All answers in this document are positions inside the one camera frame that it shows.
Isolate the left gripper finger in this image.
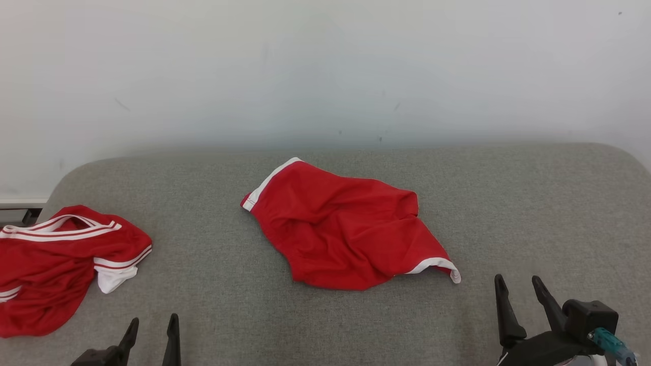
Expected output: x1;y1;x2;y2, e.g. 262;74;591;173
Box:
163;314;182;366
114;318;139;366

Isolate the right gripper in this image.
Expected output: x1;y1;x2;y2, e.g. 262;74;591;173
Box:
494;274;598;366

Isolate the red shirt with white sleeves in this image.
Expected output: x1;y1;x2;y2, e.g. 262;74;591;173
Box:
0;205;153;338

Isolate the red Bulls shorts white stripe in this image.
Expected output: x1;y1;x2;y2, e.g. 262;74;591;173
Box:
241;157;462;291

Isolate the teal right camera connector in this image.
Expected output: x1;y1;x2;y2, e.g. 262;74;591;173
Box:
589;328;637;365

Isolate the white wall baseboard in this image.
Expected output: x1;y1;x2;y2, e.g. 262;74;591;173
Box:
0;196;51;208

